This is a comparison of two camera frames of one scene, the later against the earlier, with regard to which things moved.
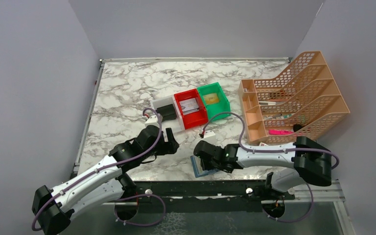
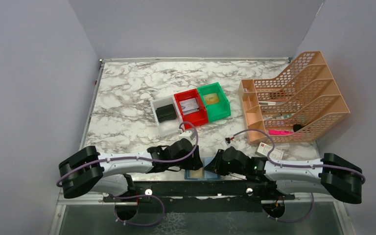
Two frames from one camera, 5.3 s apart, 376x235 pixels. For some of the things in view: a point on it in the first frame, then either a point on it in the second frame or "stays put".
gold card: (212, 98) stays put
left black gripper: (168, 145) → (194, 159)
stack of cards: (189, 106) stays put
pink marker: (278, 131) stays put
